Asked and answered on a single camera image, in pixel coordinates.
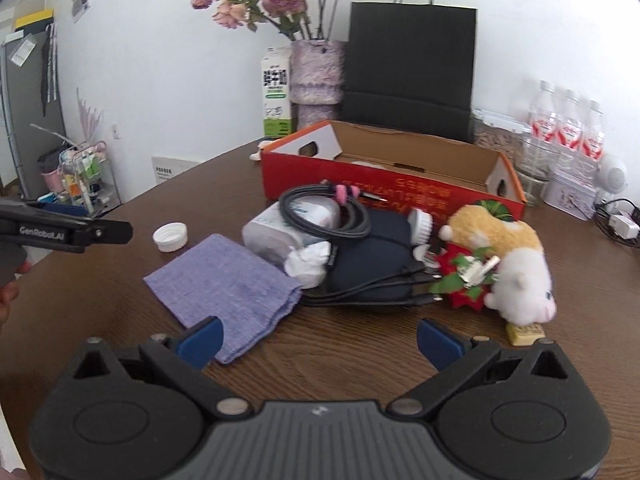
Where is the white round lid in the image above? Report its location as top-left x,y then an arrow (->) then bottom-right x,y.
152,222 -> 190,253

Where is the red cardboard box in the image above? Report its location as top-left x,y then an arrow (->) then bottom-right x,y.
260,120 -> 527,226

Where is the person's left hand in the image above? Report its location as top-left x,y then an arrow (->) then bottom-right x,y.
0,260 -> 32,323

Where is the pale feather decoration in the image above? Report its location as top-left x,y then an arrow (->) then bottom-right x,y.
75,87 -> 106,143

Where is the clear seed storage container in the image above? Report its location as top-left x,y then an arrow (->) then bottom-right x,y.
470,109 -> 538,163

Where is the purple cloth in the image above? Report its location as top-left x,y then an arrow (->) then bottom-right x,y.
144,233 -> 303,365

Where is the white round speaker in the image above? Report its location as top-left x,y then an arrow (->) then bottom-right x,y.
597,154 -> 628,193

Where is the white charger plug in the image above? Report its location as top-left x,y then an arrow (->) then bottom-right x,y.
607,212 -> 640,241

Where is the small yellow packet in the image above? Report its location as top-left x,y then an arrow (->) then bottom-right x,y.
506,322 -> 545,347

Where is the white printed tin box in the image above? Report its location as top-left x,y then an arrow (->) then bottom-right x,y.
542,167 -> 601,222

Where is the red artificial flower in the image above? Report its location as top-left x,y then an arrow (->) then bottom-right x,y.
427,242 -> 501,313

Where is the yellow white plush toy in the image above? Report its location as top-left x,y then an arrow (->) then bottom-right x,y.
440,202 -> 557,325

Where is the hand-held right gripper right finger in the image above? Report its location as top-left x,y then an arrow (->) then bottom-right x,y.
389,318 -> 571,418

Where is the grey cabinet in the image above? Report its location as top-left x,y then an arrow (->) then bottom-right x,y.
0,7 -> 68,201

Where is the white labelled box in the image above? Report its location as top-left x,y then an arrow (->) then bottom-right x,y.
151,156 -> 201,185

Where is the clear glass cup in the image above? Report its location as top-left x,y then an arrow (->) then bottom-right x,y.
514,132 -> 561,207

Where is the gold metal clip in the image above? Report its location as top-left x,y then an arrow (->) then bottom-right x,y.
457,255 -> 501,286

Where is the wire storage rack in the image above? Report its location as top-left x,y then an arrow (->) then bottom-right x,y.
37,140 -> 123,218

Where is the purple wrapped vase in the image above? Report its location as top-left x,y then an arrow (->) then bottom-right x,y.
289,39 -> 347,136

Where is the crumpled white tissue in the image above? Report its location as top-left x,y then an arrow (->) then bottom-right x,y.
285,241 -> 333,290

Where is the red label water bottle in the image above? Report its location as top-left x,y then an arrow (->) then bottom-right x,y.
580,100 -> 607,171
529,80 -> 560,143
557,89 -> 583,171

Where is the green white milk carton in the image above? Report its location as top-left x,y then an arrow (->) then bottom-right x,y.
260,45 -> 293,141

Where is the navy blue pouch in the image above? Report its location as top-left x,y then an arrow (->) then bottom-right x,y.
320,208 -> 426,306

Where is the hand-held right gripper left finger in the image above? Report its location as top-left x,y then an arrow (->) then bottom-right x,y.
70,316 -> 253,418

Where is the short black USB cable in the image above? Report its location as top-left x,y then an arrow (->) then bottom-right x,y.
300,260 -> 443,308

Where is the black paper bag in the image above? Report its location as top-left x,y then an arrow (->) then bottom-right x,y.
341,0 -> 478,143

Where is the white cylindrical plastic bottle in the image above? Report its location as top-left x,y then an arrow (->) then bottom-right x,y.
241,200 -> 343,267

